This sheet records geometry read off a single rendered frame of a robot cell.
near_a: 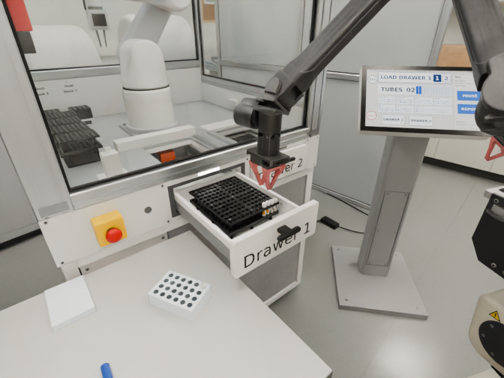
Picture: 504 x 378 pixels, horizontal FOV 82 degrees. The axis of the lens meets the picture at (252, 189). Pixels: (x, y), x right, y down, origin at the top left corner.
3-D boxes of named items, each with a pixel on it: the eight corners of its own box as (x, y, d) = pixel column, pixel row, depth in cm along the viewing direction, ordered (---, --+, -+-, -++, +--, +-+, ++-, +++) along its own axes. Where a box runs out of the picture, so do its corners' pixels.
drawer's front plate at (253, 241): (315, 233, 86) (319, 201, 80) (235, 280, 70) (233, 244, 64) (310, 230, 87) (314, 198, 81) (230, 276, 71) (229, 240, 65)
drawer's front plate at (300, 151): (305, 168, 125) (308, 144, 119) (253, 189, 109) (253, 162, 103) (302, 167, 126) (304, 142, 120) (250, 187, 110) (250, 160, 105)
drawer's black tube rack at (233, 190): (277, 220, 88) (279, 202, 85) (230, 244, 79) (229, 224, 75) (235, 191, 103) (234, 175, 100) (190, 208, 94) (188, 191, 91)
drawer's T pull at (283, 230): (301, 231, 73) (301, 226, 73) (279, 243, 69) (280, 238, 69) (291, 224, 76) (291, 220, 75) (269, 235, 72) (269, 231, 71)
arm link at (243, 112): (282, 77, 66) (297, 95, 73) (244, 72, 73) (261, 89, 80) (261, 126, 66) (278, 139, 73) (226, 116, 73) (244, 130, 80)
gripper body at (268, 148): (271, 168, 70) (273, 139, 67) (245, 155, 77) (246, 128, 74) (289, 163, 74) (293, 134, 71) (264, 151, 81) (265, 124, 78)
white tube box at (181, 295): (211, 295, 73) (211, 284, 71) (193, 322, 66) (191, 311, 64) (171, 280, 77) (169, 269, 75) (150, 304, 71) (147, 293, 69)
